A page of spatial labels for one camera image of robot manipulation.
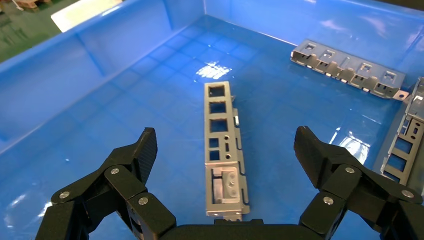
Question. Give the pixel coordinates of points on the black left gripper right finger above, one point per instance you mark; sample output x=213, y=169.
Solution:
x=357, y=195

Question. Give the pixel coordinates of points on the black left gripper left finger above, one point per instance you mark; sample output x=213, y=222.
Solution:
x=109, y=192

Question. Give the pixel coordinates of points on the grey metal bracket square holes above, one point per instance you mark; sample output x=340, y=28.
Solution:
x=417, y=109
x=228, y=188

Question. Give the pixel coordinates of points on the blue plastic bin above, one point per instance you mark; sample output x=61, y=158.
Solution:
x=132, y=82

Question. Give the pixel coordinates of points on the silver slotted metal bracket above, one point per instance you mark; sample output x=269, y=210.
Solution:
x=344, y=64

